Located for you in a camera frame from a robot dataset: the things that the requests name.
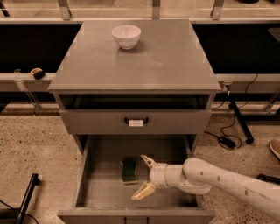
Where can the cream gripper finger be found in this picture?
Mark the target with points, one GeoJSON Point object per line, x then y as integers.
{"type": "Point", "coordinates": [145, 190]}
{"type": "Point", "coordinates": [149, 161]}

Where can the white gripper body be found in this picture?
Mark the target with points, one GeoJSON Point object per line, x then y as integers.
{"type": "Point", "coordinates": [157, 175]}

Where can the green yellow sponge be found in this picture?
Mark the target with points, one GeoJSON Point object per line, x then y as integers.
{"type": "Point", "coordinates": [129, 170]}

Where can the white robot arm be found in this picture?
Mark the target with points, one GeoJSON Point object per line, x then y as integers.
{"type": "Point", "coordinates": [197, 176]}

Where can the open grey middle drawer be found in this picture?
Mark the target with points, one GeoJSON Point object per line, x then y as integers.
{"type": "Point", "coordinates": [102, 198]}

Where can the grey drawer cabinet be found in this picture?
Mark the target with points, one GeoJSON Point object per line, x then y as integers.
{"type": "Point", "coordinates": [166, 70]}

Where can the closed grey top drawer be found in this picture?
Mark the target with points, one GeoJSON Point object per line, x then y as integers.
{"type": "Point", "coordinates": [106, 122]}

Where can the black stand leg right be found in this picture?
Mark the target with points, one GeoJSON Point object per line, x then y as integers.
{"type": "Point", "coordinates": [244, 126]}

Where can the black stand leg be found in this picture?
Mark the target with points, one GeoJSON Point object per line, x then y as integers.
{"type": "Point", "coordinates": [244, 126]}
{"type": "Point", "coordinates": [34, 181]}

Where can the black caster foot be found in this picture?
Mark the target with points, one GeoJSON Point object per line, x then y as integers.
{"type": "Point", "coordinates": [268, 179]}

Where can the black stand leg left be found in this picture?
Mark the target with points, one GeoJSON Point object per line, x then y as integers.
{"type": "Point", "coordinates": [34, 181]}

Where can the tan shoe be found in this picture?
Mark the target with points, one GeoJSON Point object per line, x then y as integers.
{"type": "Point", "coordinates": [275, 147]}

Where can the white ceramic bowl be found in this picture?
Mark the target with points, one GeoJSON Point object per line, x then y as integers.
{"type": "Point", "coordinates": [126, 36]}

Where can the small black yellow device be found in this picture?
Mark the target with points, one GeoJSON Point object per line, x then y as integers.
{"type": "Point", "coordinates": [37, 73]}

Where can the black white drawer handle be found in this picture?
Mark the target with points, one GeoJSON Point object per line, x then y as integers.
{"type": "Point", "coordinates": [136, 122]}

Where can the black power adapter with cable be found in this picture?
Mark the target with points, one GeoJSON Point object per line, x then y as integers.
{"type": "Point", "coordinates": [225, 140]}

